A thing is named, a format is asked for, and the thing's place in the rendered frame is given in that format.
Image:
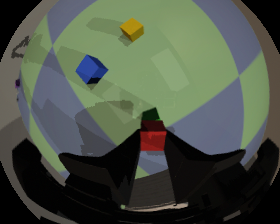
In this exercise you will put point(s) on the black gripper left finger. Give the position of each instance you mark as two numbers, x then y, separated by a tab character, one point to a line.
117	169

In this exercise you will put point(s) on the yellow cube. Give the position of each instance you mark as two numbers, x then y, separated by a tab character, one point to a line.
132	29

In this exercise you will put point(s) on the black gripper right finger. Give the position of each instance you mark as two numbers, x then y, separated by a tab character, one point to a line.
190	168

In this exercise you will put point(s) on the green block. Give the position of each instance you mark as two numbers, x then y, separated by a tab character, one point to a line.
150	112
155	116

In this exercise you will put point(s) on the red block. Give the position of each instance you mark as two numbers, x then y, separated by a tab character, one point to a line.
152	135

